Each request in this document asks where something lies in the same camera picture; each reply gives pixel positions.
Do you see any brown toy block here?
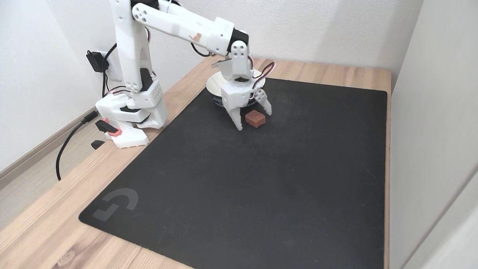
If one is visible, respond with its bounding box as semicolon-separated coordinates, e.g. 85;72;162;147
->
245;110;266;129

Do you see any white paper bowl navy band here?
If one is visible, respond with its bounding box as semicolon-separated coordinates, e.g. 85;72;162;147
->
206;69;266;109

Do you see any black desk mat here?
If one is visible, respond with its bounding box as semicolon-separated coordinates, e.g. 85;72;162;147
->
78;78;388;269

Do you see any black red table clamp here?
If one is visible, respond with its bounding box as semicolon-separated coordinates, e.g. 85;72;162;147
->
91;118;122;150

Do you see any black power adapter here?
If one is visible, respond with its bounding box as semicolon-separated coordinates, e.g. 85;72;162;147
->
86;50;109;73

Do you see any red white black servo wire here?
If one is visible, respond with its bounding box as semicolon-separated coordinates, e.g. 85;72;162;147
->
251;56;276;100

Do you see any thin black power cable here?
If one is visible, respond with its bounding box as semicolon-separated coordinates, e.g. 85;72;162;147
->
102;43;118;98

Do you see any thick black cable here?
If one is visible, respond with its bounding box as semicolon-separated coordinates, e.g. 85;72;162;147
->
56;111;99;180

